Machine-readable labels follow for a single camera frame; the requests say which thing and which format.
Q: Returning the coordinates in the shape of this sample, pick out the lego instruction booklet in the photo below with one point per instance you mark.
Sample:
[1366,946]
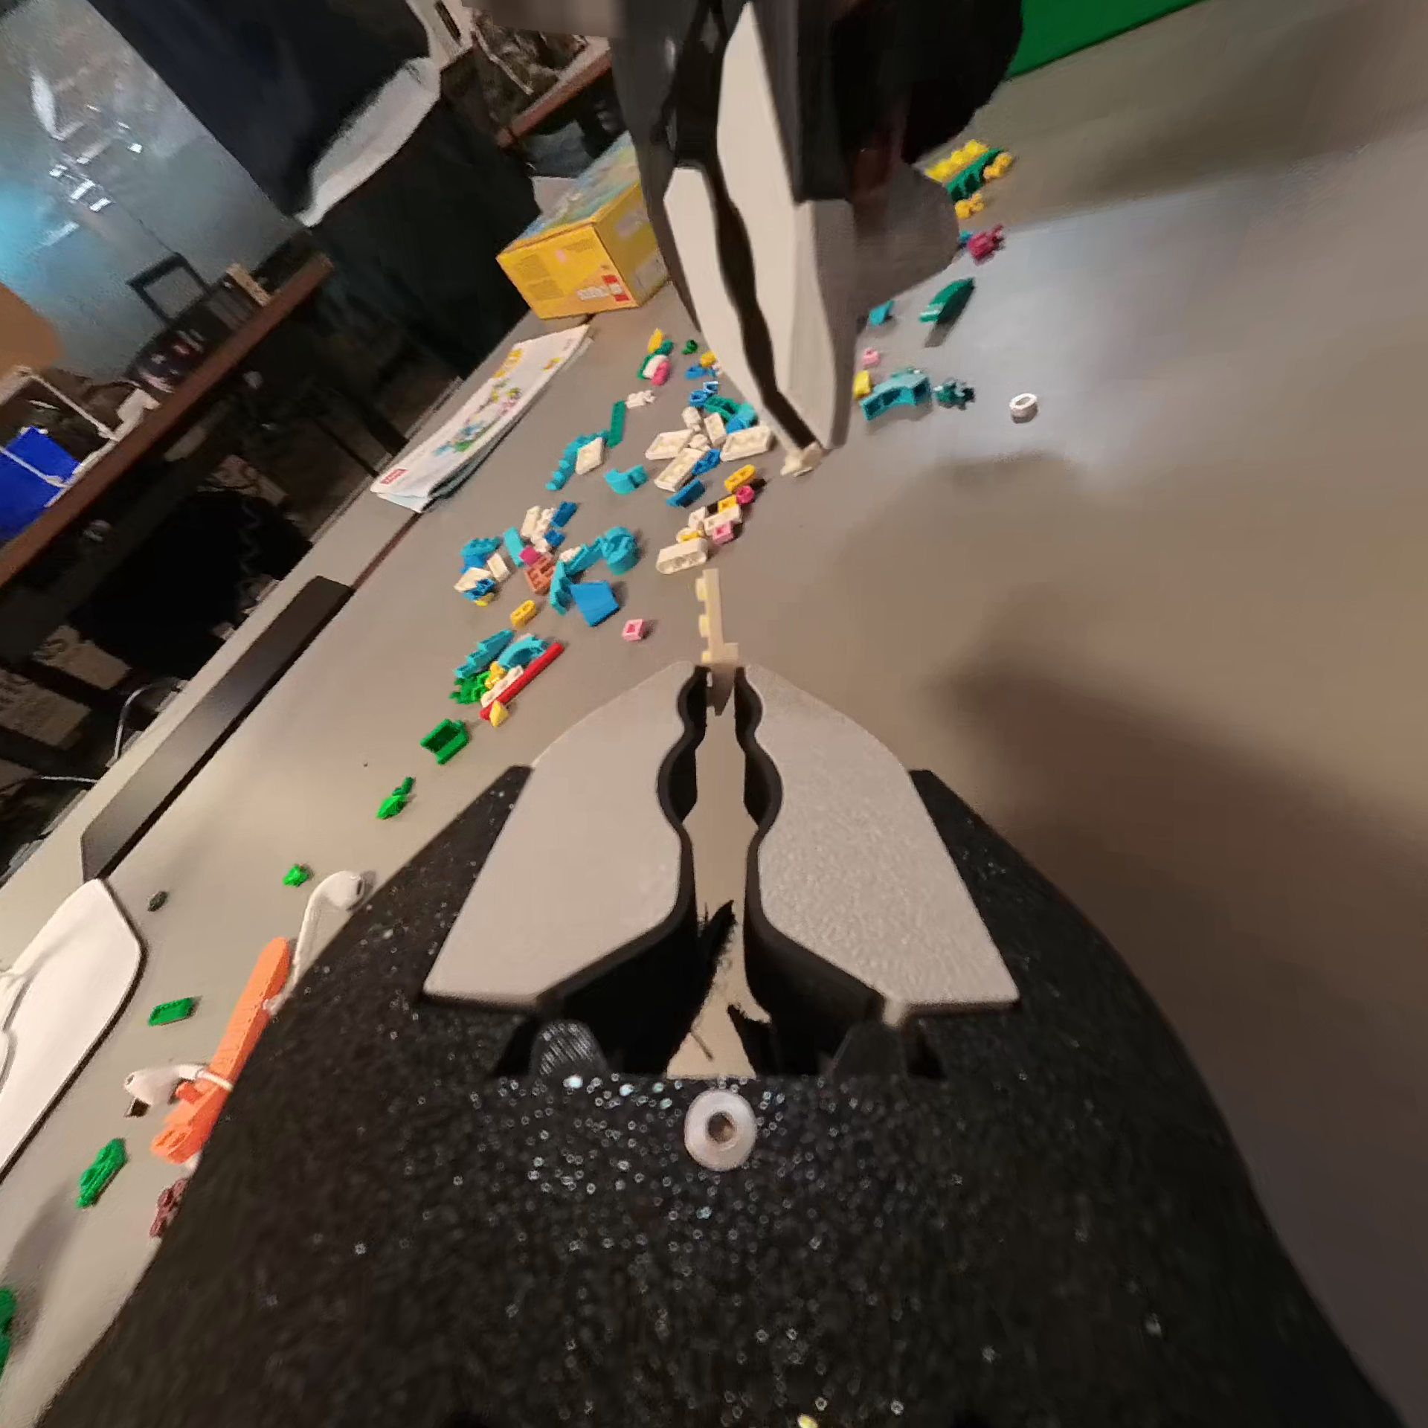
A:
[479,431]

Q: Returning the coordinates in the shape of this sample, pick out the teal lego plate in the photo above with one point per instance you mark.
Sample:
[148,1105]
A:
[948,299]

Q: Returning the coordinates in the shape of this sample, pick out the blue storage bin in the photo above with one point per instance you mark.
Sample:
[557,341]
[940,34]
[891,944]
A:
[32,478]

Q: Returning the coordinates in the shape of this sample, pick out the pile of colourful lego bricks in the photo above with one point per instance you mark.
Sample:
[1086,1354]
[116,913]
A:
[624,502]

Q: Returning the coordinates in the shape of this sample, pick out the wooden desk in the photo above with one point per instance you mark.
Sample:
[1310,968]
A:
[166,390]

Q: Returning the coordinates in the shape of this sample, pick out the orange brick separator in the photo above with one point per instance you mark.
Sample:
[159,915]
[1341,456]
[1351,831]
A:
[227,1049]

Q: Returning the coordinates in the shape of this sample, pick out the turquoise lego arch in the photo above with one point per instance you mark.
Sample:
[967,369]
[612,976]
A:
[893,393]

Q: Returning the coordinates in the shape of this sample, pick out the small tan lego piece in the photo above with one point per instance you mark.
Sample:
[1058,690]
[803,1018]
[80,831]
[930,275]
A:
[802,458]

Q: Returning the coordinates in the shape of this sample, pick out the black chair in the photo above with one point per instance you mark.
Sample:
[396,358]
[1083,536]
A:
[163,288]

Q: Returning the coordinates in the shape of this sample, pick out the yellow green lego cluster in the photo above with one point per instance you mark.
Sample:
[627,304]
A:
[964,166]

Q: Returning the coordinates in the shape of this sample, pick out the white tray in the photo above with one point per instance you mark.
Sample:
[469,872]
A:
[61,1004]

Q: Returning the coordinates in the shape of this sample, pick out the yellow lego box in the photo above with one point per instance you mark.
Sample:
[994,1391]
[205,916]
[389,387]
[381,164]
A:
[581,263]

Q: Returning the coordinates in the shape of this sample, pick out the dark green lego piece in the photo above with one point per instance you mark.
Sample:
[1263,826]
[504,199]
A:
[954,393]

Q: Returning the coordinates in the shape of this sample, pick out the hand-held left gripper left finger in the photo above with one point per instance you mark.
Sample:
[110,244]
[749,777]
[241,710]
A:
[557,848]

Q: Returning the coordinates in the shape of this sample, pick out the magenta lego piece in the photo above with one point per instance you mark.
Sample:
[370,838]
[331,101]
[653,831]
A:
[983,241]

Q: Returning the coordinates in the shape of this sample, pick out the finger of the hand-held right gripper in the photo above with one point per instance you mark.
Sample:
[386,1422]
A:
[701,255]
[779,255]

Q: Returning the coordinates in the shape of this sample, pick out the dark red lego piece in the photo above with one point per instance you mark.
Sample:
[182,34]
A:
[170,1205]

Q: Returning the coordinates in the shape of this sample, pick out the cardboard sheet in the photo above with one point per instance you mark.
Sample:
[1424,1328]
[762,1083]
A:
[23,332]

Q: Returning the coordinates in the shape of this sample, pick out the white earbud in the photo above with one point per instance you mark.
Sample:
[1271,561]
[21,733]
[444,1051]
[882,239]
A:
[333,898]
[161,1083]

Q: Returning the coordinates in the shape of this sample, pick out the green backdrop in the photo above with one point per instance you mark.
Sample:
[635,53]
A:
[1093,28]

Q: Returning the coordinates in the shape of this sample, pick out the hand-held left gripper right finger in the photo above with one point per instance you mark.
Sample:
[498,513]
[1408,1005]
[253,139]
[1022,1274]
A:
[870,870]

